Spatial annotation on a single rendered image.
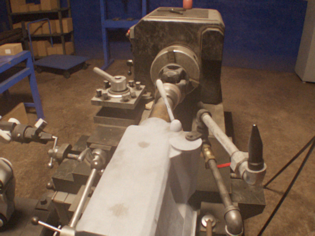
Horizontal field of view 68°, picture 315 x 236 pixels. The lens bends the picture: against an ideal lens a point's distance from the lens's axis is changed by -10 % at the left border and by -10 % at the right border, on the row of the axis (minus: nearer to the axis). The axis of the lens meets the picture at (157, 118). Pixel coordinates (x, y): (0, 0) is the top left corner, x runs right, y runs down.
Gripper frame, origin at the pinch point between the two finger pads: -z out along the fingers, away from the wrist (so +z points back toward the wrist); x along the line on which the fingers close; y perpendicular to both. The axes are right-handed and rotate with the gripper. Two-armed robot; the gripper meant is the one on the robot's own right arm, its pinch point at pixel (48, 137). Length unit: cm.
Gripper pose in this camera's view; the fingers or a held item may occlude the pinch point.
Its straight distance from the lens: 123.6
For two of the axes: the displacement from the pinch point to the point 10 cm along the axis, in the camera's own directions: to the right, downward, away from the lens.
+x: 1.1, 3.4, 9.3
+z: -9.8, -0.9, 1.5
